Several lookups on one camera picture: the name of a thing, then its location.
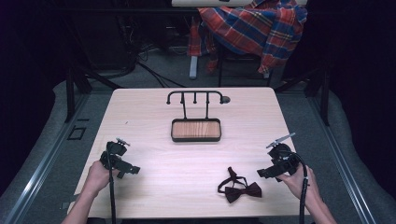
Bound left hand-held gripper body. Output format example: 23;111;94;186
99;137;133;174

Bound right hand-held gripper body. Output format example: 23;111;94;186
265;133;302;179

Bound person's right hand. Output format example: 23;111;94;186
276;164;319;201

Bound person's left hand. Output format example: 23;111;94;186
83;160;120;198

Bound dark red bow tie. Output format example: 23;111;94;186
217;166;263;204

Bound black hook rack wooden tray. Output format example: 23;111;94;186
165;90;232;144

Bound black metal stand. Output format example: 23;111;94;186
64;60;123;124
274;64;332;127

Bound black chair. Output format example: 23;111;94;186
214;43;272;88

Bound red blue plaid shirt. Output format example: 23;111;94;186
186;0;309;75

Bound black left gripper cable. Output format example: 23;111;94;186
106;141;118;224

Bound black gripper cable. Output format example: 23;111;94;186
279;150;310;224
106;141;118;224

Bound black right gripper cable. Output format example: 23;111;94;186
279;150;310;224

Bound aluminium rail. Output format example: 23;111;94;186
3;92;92;224
306;92;379;224

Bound black floor cables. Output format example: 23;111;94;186
102;15;188;89

